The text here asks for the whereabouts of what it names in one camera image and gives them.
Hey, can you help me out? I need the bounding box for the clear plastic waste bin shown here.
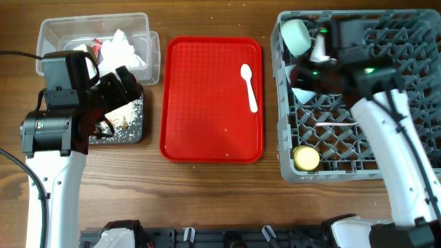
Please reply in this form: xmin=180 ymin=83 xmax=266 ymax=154
xmin=36 ymin=12 xmax=161 ymax=85

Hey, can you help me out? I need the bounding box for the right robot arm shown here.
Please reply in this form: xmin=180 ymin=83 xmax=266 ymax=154
xmin=280 ymin=17 xmax=440 ymax=247

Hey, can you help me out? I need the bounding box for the large light blue plate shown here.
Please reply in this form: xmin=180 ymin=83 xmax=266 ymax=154
xmin=285 ymin=65 xmax=316 ymax=104

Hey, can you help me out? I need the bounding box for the grey dishwasher rack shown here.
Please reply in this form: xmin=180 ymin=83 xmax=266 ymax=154
xmin=270 ymin=10 xmax=440 ymax=183

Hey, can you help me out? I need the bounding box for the small green bowl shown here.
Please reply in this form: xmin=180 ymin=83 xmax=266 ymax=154
xmin=280 ymin=19 xmax=311 ymax=57

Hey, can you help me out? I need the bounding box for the white plastic spoon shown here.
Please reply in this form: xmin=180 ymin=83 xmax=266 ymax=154
xmin=240 ymin=63 xmax=258 ymax=113

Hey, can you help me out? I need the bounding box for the yellow plastic cup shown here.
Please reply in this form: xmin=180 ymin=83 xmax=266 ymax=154
xmin=292 ymin=145 xmax=320 ymax=172

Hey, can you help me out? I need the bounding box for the red snack wrapper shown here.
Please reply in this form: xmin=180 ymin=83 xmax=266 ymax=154
xmin=90 ymin=39 xmax=103 ymax=58

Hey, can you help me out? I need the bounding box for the black plastic tray bin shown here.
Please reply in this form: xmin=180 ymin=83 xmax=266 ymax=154
xmin=88 ymin=84 xmax=145 ymax=145

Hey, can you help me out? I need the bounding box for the white plastic fork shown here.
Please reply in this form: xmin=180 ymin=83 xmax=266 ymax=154
xmin=314 ymin=122 xmax=358 ymax=127

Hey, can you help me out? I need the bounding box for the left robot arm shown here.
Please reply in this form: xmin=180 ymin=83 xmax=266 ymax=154
xmin=20 ymin=50 xmax=141 ymax=247

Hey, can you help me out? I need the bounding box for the food scraps and rice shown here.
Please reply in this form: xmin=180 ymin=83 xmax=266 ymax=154
xmin=90 ymin=98 xmax=144 ymax=141

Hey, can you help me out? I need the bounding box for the white paper napkin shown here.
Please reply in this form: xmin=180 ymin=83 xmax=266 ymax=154
xmin=74 ymin=30 xmax=146 ymax=71

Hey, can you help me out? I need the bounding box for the red serving tray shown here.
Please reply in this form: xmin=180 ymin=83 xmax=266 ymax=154
xmin=159 ymin=36 xmax=264 ymax=163

